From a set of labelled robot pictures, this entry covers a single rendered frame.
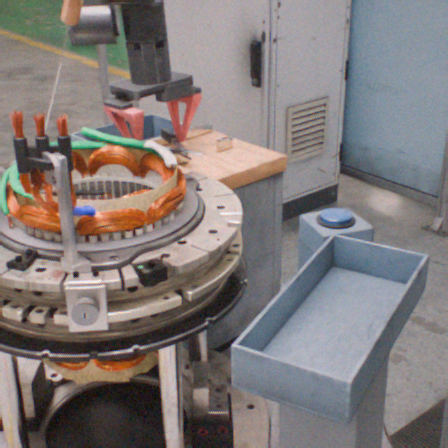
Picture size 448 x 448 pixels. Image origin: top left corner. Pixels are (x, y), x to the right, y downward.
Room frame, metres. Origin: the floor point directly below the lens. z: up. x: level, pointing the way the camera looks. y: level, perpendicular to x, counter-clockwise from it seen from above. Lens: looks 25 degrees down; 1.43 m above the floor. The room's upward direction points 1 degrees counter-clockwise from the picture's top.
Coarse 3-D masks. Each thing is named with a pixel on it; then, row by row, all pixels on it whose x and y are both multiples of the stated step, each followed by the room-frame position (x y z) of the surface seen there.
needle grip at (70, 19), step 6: (66, 0) 0.74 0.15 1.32; (72, 0) 0.74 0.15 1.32; (78, 0) 0.74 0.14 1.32; (66, 6) 0.74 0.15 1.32; (72, 6) 0.74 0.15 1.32; (78, 6) 0.74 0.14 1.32; (66, 12) 0.74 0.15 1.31; (72, 12) 0.74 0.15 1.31; (78, 12) 0.74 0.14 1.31; (66, 18) 0.74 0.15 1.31; (72, 18) 0.74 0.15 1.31; (78, 18) 0.74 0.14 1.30; (72, 24) 0.74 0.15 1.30
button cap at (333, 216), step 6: (324, 210) 0.86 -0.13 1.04; (330, 210) 0.85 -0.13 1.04; (336, 210) 0.85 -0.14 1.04; (342, 210) 0.85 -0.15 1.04; (324, 216) 0.84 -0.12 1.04; (330, 216) 0.84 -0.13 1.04; (336, 216) 0.84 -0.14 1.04; (342, 216) 0.84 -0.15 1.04; (348, 216) 0.84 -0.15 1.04; (324, 222) 0.84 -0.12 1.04; (330, 222) 0.83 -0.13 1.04; (336, 222) 0.83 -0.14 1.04; (342, 222) 0.83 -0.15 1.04; (348, 222) 0.83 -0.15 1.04
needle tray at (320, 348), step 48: (336, 240) 0.74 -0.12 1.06; (288, 288) 0.63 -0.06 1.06; (336, 288) 0.69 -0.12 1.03; (384, 288) 0.69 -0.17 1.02; (240, 336) 0.54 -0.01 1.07; (288, 336) 0.60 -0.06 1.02; (336, 336) 0.60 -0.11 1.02; (384, 336) 0.56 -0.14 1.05; (240, 384) 0.52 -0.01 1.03; (288, 384) 0.50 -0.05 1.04; (336, 384) 0.48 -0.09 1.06; (384, 384) 0.63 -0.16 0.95; (288, 432) 0.58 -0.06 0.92; (336, 432) 0.56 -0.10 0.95
